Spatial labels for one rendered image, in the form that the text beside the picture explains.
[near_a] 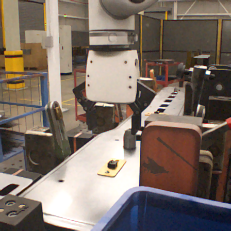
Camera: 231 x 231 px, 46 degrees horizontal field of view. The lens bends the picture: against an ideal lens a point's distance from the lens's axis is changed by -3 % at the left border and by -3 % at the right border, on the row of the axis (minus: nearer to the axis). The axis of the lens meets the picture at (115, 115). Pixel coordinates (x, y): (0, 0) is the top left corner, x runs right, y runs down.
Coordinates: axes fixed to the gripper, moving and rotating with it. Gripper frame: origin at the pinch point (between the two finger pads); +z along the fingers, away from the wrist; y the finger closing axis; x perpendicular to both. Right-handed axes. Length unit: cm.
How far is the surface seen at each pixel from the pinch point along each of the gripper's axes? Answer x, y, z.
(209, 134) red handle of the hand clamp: 0.9, -18.6, -0.5
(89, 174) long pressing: 4.6, 3.4, 8.9
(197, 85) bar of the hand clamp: 1.8, -16.0, -9.3
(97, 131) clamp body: -37.9, 20.2, 15.0
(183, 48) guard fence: -811, 70, 3
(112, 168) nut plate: 1.2, -0.1, 8.7
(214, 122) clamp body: -17.6, -19.7, 2.4
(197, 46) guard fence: -807, 30, -2
